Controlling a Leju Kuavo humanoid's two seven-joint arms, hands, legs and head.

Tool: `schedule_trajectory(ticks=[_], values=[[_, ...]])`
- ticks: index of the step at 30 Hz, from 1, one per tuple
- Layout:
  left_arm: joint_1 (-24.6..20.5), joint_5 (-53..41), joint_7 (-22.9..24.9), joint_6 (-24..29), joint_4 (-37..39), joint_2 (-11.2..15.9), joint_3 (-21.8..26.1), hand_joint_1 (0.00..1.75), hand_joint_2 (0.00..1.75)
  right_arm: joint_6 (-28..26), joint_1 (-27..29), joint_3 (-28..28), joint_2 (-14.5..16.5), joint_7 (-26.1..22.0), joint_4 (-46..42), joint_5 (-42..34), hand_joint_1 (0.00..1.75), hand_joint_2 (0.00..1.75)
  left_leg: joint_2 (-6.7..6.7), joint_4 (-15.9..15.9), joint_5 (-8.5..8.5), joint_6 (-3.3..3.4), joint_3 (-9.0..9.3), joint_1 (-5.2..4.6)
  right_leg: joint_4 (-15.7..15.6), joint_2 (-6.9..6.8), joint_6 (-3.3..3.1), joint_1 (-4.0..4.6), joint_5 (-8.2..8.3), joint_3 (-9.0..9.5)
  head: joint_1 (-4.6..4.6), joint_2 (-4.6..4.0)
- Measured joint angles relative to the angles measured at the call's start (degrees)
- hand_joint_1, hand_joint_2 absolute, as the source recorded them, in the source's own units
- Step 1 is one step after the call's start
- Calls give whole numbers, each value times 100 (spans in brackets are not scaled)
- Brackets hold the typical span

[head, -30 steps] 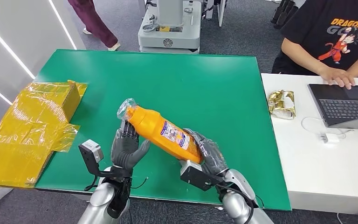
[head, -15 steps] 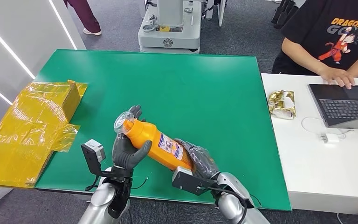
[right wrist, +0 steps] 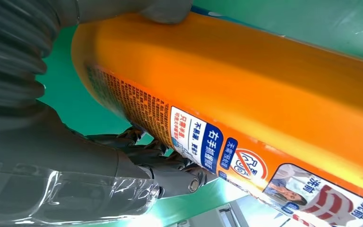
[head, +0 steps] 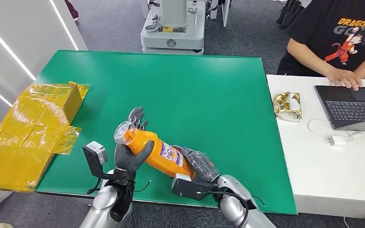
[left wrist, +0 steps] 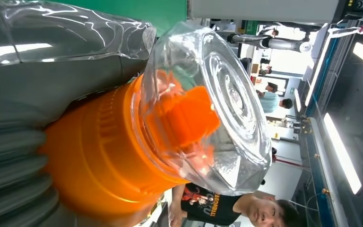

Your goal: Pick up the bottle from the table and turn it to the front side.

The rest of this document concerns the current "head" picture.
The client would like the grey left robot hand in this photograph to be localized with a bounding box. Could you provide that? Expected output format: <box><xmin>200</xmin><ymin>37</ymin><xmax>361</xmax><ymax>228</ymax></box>
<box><xmin>113</xmin><ymin>106</ymin><xmax>156</xmax><ymax>173</ymax></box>

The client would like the person's right hand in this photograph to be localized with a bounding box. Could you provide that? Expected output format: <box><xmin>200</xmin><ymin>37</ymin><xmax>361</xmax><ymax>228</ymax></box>
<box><xmin>324</xmin><ymin>66</ymin><xmax>364</xmax><ymax>92</ymax></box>

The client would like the orange plastic bottle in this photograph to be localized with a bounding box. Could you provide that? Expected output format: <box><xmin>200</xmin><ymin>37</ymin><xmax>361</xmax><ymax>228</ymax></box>
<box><xmin>113</xmin><ymin>121</ymin><xmax>198</xmax><ymax>180</ymax></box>

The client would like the dark grey laptop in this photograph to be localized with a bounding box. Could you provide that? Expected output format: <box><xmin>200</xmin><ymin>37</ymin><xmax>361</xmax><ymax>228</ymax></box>
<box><xmin>314</xmin><ymin>85</ymin><xmax>365</xmax><ymax>133</ymax></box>

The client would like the person at laptop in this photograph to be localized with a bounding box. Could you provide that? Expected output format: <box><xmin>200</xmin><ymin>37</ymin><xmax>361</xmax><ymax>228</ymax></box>
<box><xmin>277</xmin><ymin>0</ymin><xmax>365</xmax><ymax>92</ymax></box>

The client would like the crumpled gold foil wrapper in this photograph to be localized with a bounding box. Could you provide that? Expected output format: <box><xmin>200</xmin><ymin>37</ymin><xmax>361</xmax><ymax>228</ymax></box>
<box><xmin>273</xmin><ymin>91</ymin><xmax>303</xmax><ymax>123</ymax></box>

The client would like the white power adapter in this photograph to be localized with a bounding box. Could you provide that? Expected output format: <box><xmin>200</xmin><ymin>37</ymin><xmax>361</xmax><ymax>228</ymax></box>
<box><xmin>327</xmin><ymin>135</ymin><xmax>347</xmax><ymax>147</ymax></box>

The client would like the black chair base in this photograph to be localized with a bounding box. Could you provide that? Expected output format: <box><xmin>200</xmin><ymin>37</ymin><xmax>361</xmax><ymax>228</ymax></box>
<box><xmin>275</xmin><ymin>0</ymin><xmax>306</xmax><ymax>31</ymax></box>

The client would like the yellow taped cardboard box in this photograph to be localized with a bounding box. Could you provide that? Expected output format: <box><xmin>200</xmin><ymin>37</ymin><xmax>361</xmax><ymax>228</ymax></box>
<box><xmin>0</xmin><ymin>81</ymin><xmax>91</xmax><ymax>192</ymax></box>

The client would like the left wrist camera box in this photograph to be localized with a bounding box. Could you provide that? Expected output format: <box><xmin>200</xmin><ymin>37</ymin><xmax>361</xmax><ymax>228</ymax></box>
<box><xmin>82</xmin><ymin>141</ymin><xmax>109</xmax><ymax>181</ymax></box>

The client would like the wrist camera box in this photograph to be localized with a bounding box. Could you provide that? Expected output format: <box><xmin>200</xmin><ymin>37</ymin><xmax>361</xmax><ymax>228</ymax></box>
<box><xmin>171</xmin><ymin>173</ymin><xmax>221</xmax><ymax>202</ymax></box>
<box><xmin>82</xmin><ymin>141</ymin><xmax>109</xmax><ymax>181</ymax></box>

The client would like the thin white cable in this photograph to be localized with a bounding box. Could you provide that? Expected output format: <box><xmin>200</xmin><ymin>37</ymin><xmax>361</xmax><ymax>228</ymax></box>
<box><xmin>306</xmin><ymin>118</ymin><xmax>361</xmax><ymax>143</ymax></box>

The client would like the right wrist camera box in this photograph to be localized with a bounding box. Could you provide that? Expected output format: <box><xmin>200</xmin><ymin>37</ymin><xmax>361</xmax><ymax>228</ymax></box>
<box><xmin>171</xmin><ymin>173</ymin><xmax>221</xmax><ymax>202</ymax></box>

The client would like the white stand frame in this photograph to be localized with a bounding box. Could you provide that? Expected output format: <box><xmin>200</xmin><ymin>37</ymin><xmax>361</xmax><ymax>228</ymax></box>
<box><xmin>209</xmin><ymin>0</ymin><xmax>231</xmax><ymax>28</ymax></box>

